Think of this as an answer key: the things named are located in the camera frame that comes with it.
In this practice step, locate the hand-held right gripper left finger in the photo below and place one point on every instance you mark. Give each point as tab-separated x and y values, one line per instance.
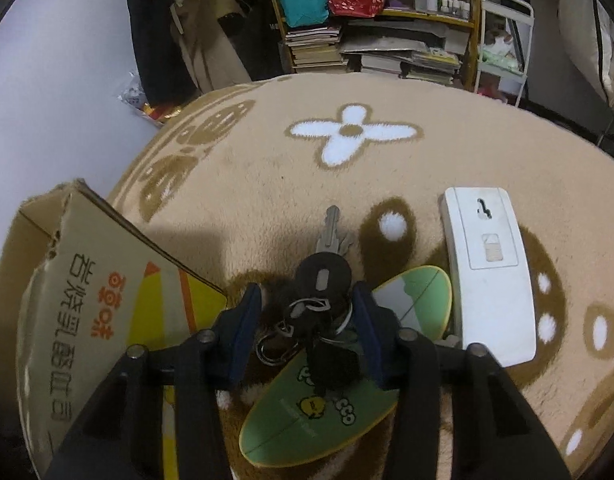
244	332

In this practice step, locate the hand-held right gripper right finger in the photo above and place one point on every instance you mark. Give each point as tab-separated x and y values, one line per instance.
365	332

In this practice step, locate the key bunch with black fob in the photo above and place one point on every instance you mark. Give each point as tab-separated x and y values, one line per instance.
323	275

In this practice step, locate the printed cardboard box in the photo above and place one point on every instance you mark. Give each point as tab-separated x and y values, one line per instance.
82	300

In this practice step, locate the green oval cartoon board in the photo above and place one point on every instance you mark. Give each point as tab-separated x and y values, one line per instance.
307	420

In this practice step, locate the white flat device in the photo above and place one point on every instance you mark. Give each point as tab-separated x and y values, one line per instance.
489	305

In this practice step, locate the clear plastic bag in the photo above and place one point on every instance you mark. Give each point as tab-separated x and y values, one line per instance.
133	95

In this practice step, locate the stack of books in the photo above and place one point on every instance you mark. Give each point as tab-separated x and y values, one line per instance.
314	52

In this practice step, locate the pile of papers and cardboard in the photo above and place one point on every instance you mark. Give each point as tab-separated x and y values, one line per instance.
402	50

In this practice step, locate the beige hanging coat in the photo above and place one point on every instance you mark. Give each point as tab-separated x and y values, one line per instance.
212	45

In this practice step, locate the black hanging garment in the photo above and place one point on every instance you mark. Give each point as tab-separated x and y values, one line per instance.
154	50

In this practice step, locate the yellow wooden shelf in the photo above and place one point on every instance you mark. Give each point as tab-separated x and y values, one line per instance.
473	50

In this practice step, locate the white metal cart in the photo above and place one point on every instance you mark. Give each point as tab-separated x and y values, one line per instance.
507	60

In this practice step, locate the row of small bottles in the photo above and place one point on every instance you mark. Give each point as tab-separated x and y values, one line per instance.
454	7

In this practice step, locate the white bedding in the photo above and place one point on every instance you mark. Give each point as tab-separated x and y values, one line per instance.
587	25

